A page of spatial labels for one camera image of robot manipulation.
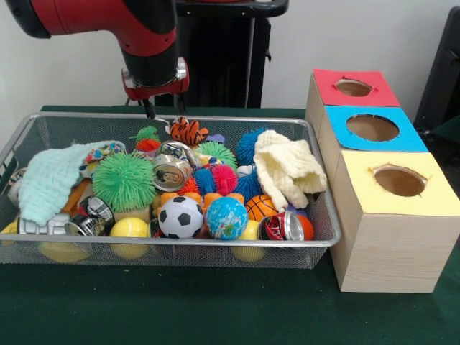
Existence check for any black panel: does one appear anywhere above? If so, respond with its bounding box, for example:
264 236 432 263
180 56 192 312
413 5 460 125

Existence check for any crushed silver can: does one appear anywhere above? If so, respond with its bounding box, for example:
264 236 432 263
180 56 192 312
151 142 197 191

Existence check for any dark green table cloth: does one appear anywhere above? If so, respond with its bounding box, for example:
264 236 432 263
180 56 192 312
429 114 460 170
0 104 460 345

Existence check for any cream knitted cloth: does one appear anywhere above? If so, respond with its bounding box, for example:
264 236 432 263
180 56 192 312
253 129 328 209

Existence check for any orange tiger plush toy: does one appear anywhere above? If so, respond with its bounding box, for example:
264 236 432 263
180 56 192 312
155 115 210 147

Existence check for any large green spiky ball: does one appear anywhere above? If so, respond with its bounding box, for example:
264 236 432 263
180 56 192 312
92 152 157 213

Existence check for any small basketball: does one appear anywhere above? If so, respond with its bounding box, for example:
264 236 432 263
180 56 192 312
246 194 280 222

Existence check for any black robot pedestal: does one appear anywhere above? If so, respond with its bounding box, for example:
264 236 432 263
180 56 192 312
174 0 290 109

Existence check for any soccer ball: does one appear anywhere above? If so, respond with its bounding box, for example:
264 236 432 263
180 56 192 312
157 195 205 239

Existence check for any yellow ball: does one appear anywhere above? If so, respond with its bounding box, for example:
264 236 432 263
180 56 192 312
109 217 150 260

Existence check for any globe print ball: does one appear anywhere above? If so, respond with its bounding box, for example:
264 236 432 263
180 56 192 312
205 196 250 241

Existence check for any crushed red can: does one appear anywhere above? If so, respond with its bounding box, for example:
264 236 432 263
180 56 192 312
257 211 305 242

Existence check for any mint green cloth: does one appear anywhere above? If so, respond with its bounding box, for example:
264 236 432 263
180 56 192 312
17 140 126 226

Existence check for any wire mesh bin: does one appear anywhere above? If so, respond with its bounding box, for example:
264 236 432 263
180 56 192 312
0 111 341 270

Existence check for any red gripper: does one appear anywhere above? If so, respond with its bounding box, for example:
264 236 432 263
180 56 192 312
121 59 190 119

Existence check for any wooden box with three holes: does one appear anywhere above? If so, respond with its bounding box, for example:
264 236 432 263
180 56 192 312
304 68 460 294

